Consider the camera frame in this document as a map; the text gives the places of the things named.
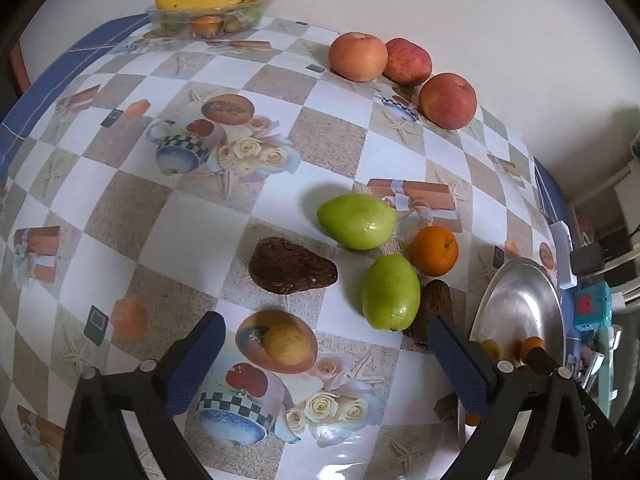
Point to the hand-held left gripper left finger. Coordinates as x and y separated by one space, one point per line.
195 360

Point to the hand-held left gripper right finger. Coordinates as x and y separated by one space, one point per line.
457 360

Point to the dark brown avocado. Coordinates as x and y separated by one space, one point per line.
290 266
434 302

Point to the small orange kumquat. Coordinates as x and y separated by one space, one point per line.
529 346

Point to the round metal plate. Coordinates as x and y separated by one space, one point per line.
520 305

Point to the green mango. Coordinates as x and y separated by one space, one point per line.
357 221
390 292

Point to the orange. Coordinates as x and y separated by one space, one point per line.
434 250

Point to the teal plastic device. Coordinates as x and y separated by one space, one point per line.
592 307

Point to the printed checkered tablecloth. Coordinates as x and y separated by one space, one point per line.
150 220

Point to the white plastic box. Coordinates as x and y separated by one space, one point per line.
562 255

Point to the black power adapter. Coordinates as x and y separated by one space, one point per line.
587 260

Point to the red apple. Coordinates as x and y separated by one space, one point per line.
358 56
447 101
407 60

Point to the clear plastic container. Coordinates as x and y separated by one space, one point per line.
250 14

